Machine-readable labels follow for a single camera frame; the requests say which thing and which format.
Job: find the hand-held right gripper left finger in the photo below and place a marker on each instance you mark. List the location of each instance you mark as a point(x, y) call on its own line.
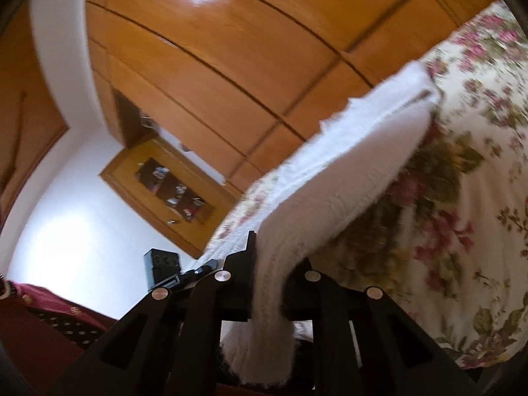
point(241, 280)

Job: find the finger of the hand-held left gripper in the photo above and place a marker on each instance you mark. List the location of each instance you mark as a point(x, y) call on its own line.
point(204, 267)

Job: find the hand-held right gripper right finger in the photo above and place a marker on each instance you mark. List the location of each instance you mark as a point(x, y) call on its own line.
point(305, 297)

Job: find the white knit sweater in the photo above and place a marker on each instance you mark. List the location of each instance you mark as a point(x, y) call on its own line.
point(350, 152)

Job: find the small shelf knickknacks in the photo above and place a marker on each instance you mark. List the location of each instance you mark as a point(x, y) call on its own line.
point(181, 198)

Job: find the wooden shelf unit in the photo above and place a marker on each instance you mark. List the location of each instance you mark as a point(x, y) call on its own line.
point(123, 173)

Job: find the wooden door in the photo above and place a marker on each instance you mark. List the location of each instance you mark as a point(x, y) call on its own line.
point(24, 111)

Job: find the floral bedspread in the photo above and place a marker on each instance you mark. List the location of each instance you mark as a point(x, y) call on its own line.
point(474, 173)

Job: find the wooden wardrobe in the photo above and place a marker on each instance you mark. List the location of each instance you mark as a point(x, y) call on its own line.
point(247, 49)

